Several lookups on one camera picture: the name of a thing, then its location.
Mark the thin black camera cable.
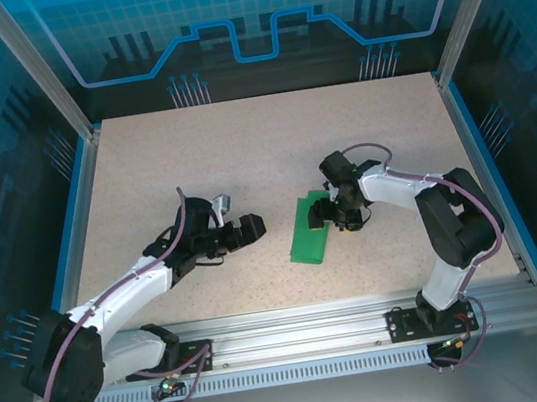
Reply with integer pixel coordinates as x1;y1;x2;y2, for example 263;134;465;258
357;203;375;230
194;250;227;272

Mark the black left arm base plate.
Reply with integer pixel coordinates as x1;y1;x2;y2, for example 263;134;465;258
121;337;218;385

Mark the slotted grey cable duct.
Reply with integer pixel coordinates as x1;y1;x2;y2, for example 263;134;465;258
87;336;475;402

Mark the green cloth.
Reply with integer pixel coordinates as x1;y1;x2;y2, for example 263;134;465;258
278;190;342;270

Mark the blue side strip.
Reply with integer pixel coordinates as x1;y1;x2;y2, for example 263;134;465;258
445;69;537;295
26;134;113;315

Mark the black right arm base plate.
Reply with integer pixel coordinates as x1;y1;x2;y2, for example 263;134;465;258
384;296;476;346

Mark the aluminium side rail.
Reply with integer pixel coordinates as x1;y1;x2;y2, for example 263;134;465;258
39;129;126;313
435;68;537;297

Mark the small LED connector board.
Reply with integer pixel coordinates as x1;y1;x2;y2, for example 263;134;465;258
438;332;473;353
156;373;185;398

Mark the aluminium frame post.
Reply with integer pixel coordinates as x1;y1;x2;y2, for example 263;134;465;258
0;0;103;154
422;0;534;91

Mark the long aluminium mounting rail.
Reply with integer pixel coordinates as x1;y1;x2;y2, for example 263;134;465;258
85;266;537;393

